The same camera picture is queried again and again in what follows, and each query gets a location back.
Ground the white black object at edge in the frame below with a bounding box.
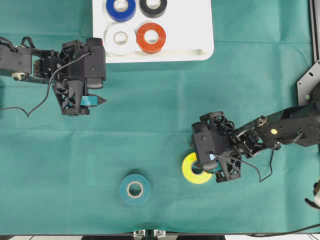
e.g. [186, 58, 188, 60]
[304, 180, 320, 210]

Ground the metal table clamp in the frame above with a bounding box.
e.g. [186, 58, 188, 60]
[133, 229, 166, 240]

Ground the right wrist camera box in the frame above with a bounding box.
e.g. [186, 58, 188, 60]
[191, 121, 223, 173]

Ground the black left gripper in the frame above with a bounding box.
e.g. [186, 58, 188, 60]
[33, 37, 107, 117]

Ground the camera cable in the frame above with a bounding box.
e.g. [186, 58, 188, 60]
[0, 51, 93, 118]
[212, 146, 276, 183]

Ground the red tape roll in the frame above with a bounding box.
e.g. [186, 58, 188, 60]
[136, 22, 166, 54]

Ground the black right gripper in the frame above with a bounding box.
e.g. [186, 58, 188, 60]
[191, 111, 241, 183]

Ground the white tape roll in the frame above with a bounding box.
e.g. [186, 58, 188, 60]
[104, 23, 137, 56]

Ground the black cable bottom right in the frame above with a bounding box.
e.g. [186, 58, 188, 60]
[246, 223, 320, 238]

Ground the blue tape roll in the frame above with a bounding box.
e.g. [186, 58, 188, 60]
[106, 0, 136, 22]

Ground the yellow tape roll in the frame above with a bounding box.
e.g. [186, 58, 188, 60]
[181, 152, 213, 185]

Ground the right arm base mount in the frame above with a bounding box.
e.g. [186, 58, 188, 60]
[296, 60, 320, 106]

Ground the green table cloth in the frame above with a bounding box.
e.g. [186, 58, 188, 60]
[0, 0, 320, 235]

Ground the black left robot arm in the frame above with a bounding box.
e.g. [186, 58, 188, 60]
[0, 36, 107, 116]

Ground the right camera cable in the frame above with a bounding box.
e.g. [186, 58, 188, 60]
[212, 146, 276, 183]

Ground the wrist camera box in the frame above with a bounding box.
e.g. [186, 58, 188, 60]
[191, 121, 223, 173]
[84, 45, 106, 90]

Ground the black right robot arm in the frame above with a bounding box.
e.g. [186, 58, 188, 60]
[191, 100, 320, 183]

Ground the left camera cable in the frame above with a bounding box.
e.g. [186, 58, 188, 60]
[0, 51, 93, 118]

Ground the black tape roll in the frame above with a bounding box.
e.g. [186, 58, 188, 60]
[139, 0, 168, 19]

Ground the aluminium frame rail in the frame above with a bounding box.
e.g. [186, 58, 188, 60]
[309, 0, 320, 62]

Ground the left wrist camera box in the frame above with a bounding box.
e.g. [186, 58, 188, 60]
[84, 45, 106, 90]

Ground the teal tape roll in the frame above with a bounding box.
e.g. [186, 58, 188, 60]
[119, 174, 151, 206]

